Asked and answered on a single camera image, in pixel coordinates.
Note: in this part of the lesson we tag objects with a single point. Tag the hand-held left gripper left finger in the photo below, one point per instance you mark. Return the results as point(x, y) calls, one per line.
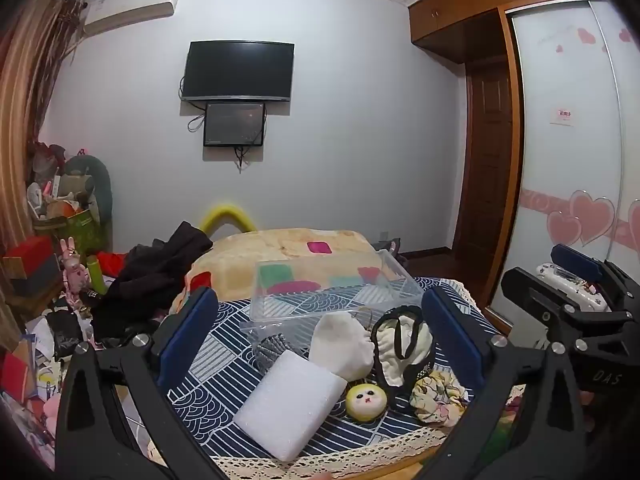
point(196, 327)

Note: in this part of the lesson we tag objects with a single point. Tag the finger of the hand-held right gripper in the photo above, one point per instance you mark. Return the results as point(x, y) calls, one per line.
point(530, 300)
point(577, 260)

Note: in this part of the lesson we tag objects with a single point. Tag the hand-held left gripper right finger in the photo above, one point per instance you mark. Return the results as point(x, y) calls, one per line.
point(450, 332)

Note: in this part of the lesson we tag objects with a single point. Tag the white plastic gadget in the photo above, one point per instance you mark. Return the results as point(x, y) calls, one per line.
point(570, 285)

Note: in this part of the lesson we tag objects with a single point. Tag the cream cloth with black trim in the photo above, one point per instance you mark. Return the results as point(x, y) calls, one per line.
point(407, 345)

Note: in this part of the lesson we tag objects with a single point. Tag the floral fabric scrunchie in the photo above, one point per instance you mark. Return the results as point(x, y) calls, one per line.
point(435, 400)

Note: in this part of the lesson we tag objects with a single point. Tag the black clothes pile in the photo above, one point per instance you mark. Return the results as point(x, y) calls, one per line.
point(150, 270)

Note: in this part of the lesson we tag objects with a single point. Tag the grey patterned scrunchie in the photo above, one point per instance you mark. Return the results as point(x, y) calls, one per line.
point(270, 352)

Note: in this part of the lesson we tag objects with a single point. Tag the beige printed blanket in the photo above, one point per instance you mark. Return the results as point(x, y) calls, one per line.
point(260, 250)

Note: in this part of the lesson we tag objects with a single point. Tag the white heart-print sliding door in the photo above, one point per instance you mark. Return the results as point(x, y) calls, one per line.
point(565, 160)

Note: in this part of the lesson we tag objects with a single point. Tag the red cloth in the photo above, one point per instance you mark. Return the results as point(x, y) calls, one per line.
point(112, 262)

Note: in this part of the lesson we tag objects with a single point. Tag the yellow round plush toy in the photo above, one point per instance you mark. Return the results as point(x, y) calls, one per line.
point(366, 402)

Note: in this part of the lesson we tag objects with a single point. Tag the white sock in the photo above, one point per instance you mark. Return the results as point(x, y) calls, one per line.
point(340, 345)

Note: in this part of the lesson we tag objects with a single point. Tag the green cylinder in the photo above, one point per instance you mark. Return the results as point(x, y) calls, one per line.
point(95, 275)

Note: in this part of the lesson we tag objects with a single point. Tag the white foam sponge block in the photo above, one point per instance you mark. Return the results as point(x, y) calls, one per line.
point(285, 405)

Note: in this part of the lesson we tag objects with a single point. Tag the yellow foam tube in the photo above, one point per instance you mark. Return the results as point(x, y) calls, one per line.
point(227, 208)

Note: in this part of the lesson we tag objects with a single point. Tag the clear plastic storage box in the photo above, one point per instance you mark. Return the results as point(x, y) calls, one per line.
point(325, 305)

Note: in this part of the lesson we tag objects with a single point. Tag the black bag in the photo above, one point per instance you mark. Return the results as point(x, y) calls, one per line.
point(64, 332)

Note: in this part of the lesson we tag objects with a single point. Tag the brown wooden door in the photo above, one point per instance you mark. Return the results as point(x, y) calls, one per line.
point(487, 160)

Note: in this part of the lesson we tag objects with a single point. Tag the pink rabbit plush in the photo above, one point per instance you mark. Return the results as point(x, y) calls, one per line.
point(72, 270)

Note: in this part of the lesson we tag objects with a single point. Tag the green paper bag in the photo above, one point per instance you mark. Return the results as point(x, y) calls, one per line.
point(85, 232)

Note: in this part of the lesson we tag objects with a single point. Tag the green plush cushion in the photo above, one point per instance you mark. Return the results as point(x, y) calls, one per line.
point(102, 180)

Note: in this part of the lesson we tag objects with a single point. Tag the red box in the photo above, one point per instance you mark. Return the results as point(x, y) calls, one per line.
point(30, 255)

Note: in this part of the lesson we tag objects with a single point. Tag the pile of household clutter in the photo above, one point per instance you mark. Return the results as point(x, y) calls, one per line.
point(50, 185)

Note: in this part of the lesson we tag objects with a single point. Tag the wooden overhead cabinet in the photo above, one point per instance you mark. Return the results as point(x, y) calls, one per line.
point(450, 15)

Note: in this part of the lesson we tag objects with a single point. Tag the brown striped curtain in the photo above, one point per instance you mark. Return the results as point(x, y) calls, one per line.
point(25, 110)

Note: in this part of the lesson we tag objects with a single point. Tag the white air conditioner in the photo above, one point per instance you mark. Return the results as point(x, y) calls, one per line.
point(130, 5)

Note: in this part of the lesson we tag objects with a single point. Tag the small black wall monitor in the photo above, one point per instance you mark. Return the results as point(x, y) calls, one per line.
point(234, 125)

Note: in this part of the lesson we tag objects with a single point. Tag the black wall television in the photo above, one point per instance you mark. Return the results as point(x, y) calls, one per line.
point(237, 70)

